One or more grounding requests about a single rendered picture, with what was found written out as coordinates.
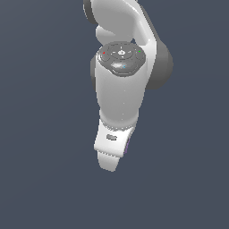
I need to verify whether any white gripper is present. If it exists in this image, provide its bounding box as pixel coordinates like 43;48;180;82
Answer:
93;118;138;173

